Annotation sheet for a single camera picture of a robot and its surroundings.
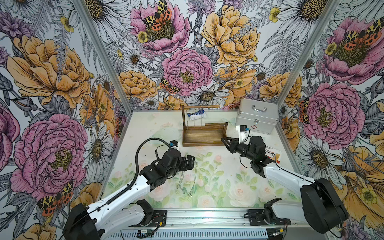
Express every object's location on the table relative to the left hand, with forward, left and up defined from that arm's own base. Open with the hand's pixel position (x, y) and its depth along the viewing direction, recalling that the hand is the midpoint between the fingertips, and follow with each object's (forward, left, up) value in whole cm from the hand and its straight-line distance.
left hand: (186, 163), depth 80 cm
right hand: (+10, -19, +5) cm, 22 cm away
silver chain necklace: (-5, +3, -14) cm, 15 cm away
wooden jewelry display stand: (+27, -16, -13) cm, 34 cm away
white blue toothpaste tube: (+44, -8, -9) cm, 46 cm away
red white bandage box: (+9, -52, -8) cm, 54 cm away
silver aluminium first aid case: (+31, -47, +2) cm, 57 cm away
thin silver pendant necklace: (-12, -2, -13) cm, 18 cm away
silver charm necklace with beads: (+42, -5, -11) cm, 44 cm away
